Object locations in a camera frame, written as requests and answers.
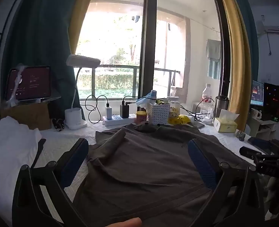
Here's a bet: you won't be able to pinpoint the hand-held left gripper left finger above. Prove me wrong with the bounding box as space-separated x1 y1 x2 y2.
12 138 90 227

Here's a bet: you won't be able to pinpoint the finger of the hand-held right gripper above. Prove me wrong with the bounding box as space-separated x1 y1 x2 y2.
239 146 264 160

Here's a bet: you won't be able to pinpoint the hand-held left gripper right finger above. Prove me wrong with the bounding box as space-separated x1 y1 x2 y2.
187 138 265 227

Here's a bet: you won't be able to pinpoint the grey printed t-shirt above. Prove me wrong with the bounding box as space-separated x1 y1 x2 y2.
73 120 249 227

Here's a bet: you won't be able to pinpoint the hanging clothes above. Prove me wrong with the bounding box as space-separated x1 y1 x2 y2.
206 39 222 79

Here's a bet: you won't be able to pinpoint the person's left hand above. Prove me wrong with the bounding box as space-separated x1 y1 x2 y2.
106 217 143 227

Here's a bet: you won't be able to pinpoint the black rectangular device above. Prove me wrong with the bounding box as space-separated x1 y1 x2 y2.
248 137 272 153

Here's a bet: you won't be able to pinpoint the white textured table cover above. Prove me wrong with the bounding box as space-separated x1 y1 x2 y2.
0 119 272 227

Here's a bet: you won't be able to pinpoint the white side shelf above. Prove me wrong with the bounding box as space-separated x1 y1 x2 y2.
245 117 277 141

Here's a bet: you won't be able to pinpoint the yellow tissue box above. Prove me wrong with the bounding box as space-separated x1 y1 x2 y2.
213 109 239 133

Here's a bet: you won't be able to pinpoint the white desk lamp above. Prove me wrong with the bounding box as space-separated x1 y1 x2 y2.
65 54 101 130

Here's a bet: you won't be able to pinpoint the grey notebook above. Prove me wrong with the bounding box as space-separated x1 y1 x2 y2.
188 120 205 128

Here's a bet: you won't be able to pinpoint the black earphones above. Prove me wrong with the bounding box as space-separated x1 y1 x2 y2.
52 118 65 131

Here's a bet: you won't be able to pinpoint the white mug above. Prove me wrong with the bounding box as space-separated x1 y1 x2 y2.
250 108 262 120

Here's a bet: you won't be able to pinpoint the yellow packet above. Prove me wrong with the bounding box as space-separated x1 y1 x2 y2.
168 114 191 125

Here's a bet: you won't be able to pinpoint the white power strip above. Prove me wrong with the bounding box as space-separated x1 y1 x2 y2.
102 113 137 126

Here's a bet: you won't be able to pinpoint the steel thermos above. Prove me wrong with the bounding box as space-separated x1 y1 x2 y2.
215 95 230 118

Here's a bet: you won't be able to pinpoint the white charger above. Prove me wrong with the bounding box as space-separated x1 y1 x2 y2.
105 103 113 120

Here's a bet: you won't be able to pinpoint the glass jar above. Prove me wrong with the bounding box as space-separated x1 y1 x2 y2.
167 96 181 119

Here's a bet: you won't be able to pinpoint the computer monitor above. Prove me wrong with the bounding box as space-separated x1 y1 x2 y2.
250 80 265 107

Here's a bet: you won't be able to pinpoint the black computer tower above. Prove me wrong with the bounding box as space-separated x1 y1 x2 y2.
263 83 279 121

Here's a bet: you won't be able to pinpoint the white plastic basket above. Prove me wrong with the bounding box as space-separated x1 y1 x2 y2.
146 102 170 124

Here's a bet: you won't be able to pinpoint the black charger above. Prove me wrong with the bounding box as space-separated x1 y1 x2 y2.
120 100 130 119

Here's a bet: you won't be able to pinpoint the plastic water bottle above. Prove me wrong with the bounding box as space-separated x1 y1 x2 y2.
201 83 213 114

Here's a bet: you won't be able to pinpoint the cardboard box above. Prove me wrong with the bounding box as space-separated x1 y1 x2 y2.
0 102 51 131

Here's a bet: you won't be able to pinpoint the white cloth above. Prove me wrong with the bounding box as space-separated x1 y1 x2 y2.
0 116 43 220

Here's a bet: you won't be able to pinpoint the yellow-lid small jar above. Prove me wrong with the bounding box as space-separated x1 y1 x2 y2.
136 111 147 123

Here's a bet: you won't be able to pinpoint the teal and yellow curtain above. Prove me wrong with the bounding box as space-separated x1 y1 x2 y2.
215 0 259 131
2 0 100 121

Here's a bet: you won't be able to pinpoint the blue face mask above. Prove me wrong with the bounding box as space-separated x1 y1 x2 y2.
136 93 157 106

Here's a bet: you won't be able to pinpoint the balcony railing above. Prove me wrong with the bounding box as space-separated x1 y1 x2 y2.
78 64 180 95

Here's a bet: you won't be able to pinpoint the black looped cable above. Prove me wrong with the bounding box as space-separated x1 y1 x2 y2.
85 95 109 124

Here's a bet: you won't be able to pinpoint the black cable with ferrite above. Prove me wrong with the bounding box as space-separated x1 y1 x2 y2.
122 96 154 103

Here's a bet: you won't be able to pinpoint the black window frame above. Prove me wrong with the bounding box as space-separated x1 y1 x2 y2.
71 0 232 100

